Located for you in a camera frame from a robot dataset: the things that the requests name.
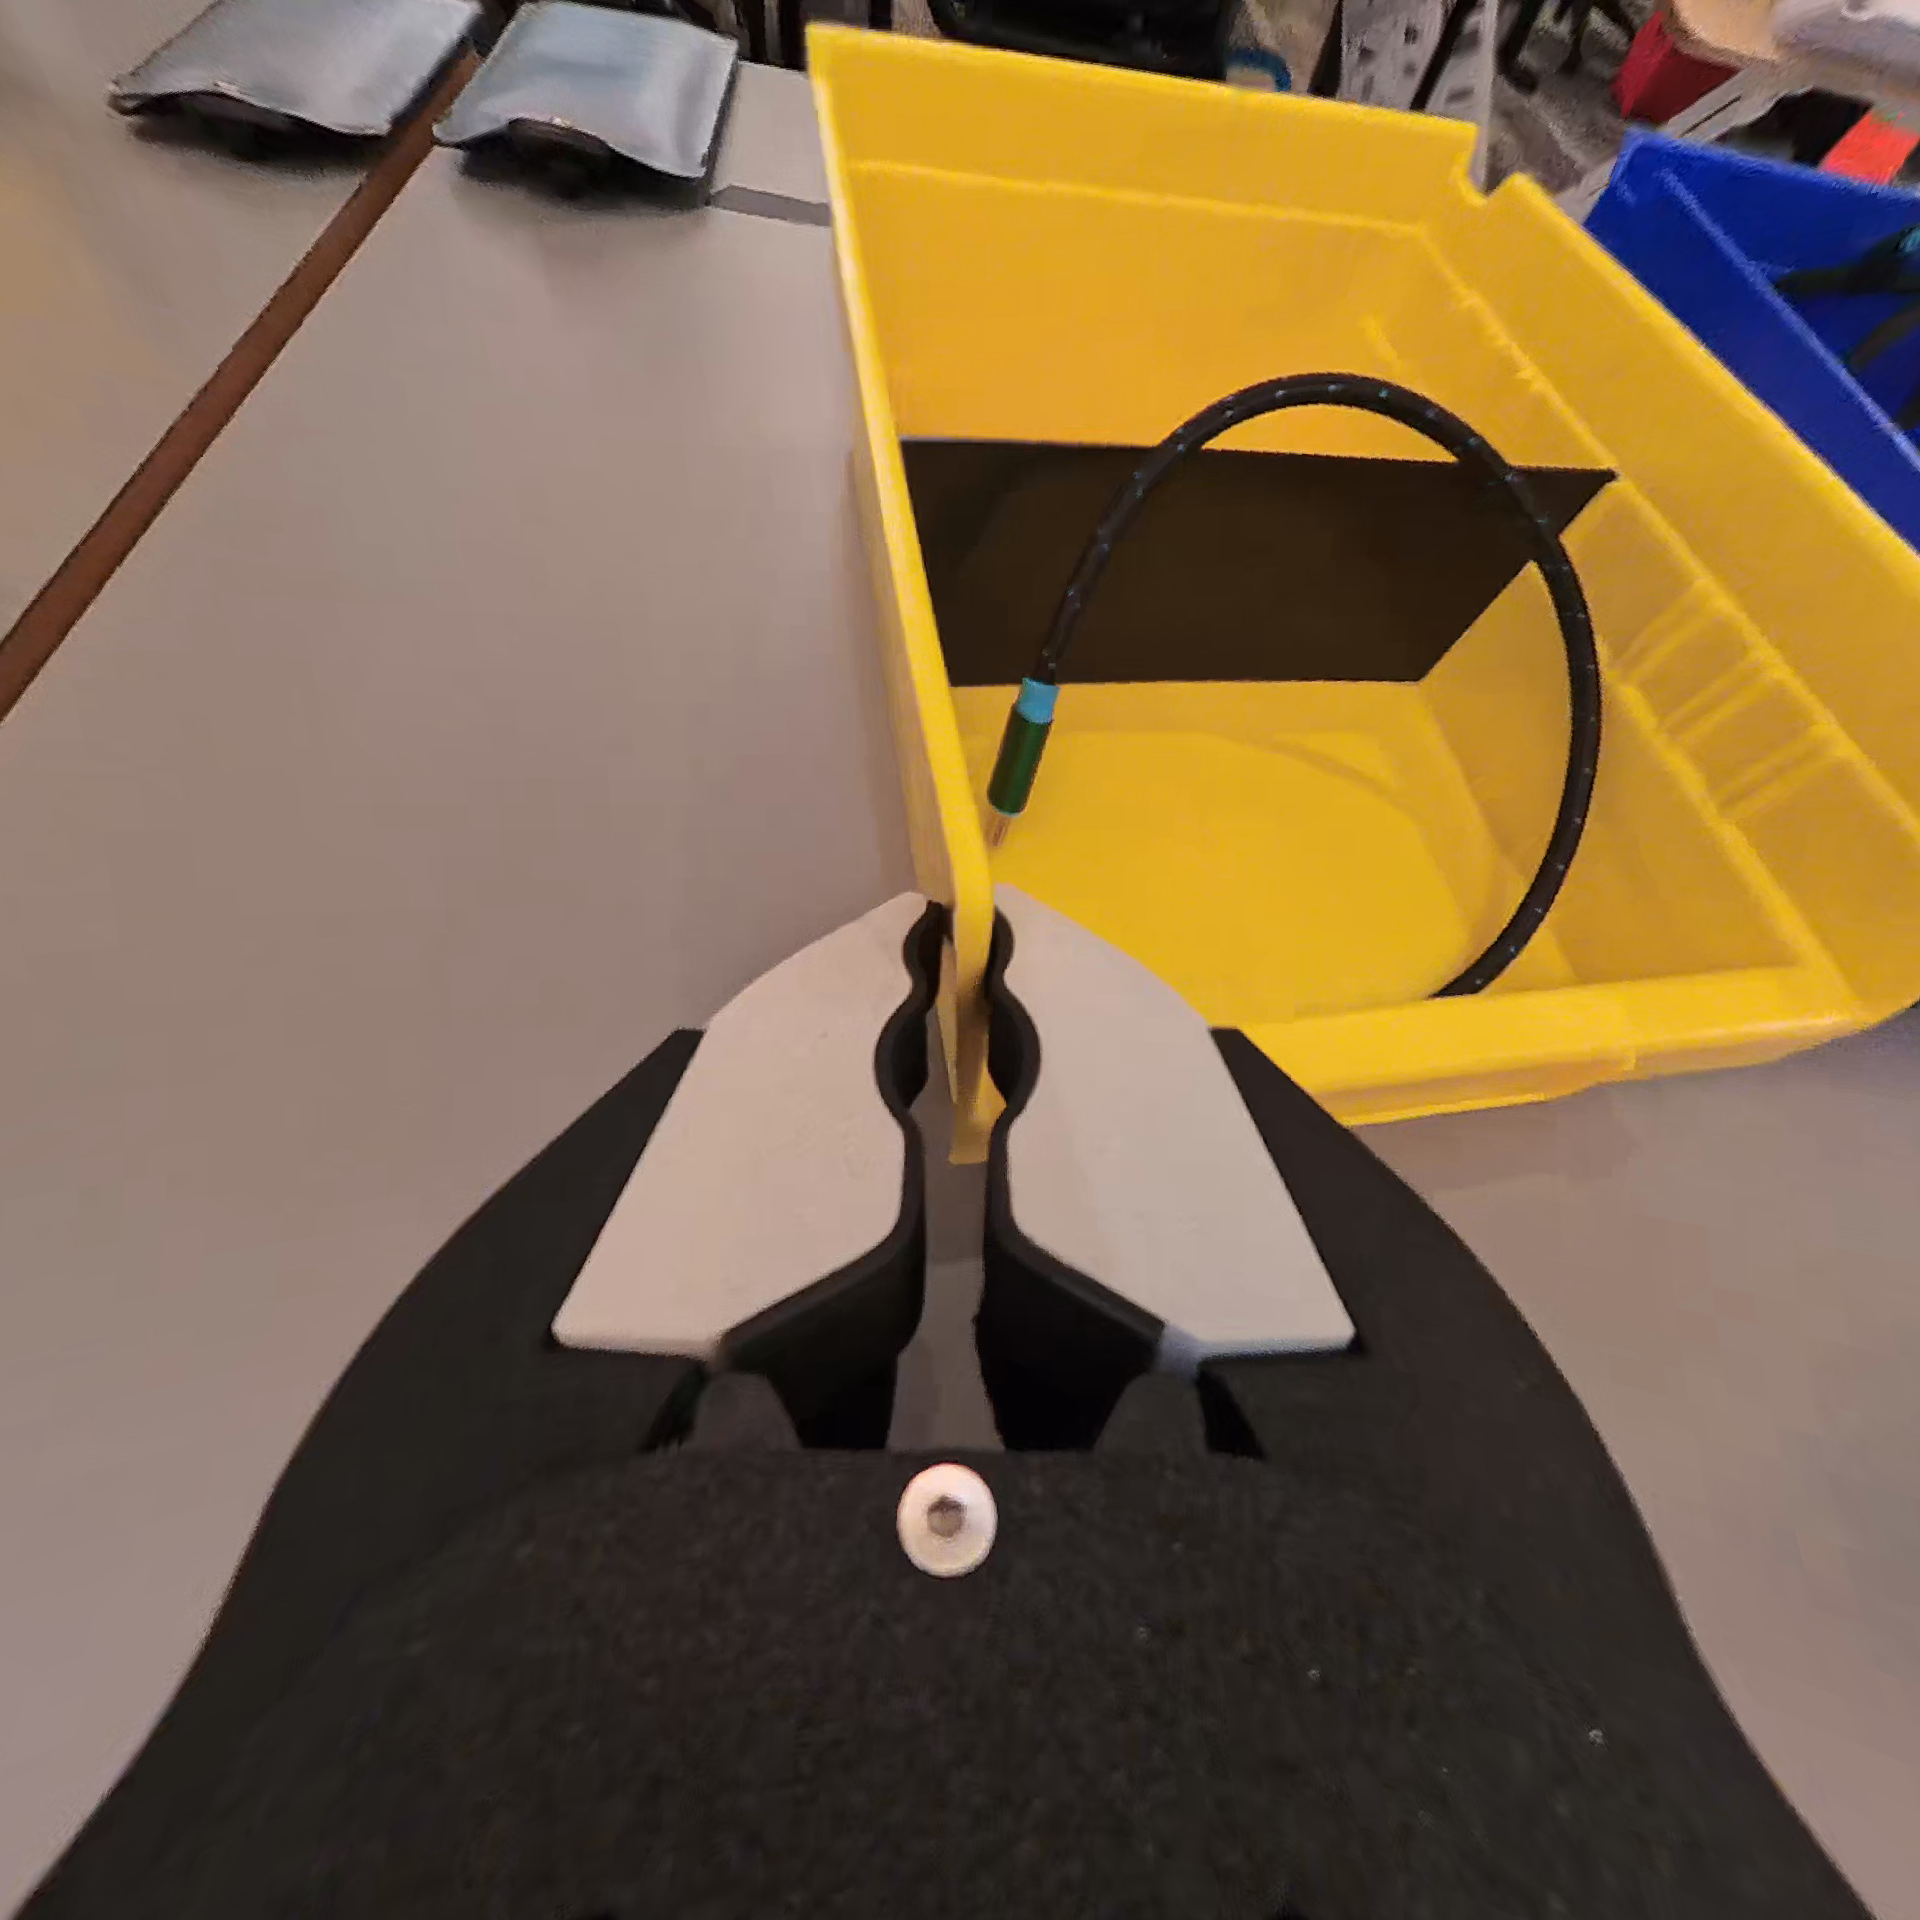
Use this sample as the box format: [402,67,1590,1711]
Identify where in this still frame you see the white printed sign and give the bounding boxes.
[1332,0,1506,147]

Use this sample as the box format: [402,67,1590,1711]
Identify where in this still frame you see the red floor bin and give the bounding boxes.
[1612,7,1746,127]

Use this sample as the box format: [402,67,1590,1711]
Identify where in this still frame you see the yellow plastic bin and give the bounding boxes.
[805,24,1920,1167]

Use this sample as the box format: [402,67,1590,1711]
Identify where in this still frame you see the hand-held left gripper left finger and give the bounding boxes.
[550,892,950,1362]

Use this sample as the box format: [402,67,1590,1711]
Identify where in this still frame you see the grey pouches on table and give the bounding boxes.
[105,0,486,154]

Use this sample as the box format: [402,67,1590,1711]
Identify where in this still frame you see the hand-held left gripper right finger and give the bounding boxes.
[982,885,1360,1372]

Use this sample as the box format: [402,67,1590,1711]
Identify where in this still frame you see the blue plastic bin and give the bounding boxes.
[1583,127,1920,552]

